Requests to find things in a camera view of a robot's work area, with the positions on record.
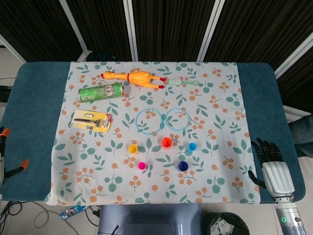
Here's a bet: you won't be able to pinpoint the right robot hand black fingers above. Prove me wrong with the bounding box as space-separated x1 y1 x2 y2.
248 138 295 198

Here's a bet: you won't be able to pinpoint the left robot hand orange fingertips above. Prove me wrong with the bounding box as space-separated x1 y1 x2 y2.
0 127 29 186

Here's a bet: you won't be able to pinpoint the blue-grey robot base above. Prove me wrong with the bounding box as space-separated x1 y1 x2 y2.
97 203 202 235

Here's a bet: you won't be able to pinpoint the teal table cover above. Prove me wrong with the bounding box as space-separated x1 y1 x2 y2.
0 61 306 204

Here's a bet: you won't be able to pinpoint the trash bin with black bag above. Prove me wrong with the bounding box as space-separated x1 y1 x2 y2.
207 211 250 235

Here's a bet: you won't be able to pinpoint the razor in yellow package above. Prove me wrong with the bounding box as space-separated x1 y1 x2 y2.
70 109 114 134

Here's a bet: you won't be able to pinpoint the floral printed tablecloth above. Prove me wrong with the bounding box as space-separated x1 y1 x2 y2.
43 61 260 206

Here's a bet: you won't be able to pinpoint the colourful snack wrapper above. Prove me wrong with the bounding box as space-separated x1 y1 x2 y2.
60 205 89 220

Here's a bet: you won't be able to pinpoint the green chip can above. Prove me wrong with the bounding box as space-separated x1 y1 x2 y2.
78 82 124 103

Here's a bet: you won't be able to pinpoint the black bag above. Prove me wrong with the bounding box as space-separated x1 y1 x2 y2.
85 50 118 62

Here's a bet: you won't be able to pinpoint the yellow rubber chicken toy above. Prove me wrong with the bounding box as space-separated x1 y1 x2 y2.
101 70 167 90

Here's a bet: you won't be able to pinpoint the dark folding partition screen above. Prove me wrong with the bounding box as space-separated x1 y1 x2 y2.
0 0 313 81

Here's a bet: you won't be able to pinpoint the black floor cable bundle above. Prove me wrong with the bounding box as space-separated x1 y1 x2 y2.
0 200 23 235

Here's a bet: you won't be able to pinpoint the grey floor cable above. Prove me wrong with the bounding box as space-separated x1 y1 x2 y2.
33 201 62 229

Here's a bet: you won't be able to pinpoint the light blue plastic ring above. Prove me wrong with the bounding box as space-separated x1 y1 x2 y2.
135 107 165 136
165 107 191 131

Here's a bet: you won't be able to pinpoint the green handled brush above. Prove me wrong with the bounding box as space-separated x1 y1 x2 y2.
167 78 200 87

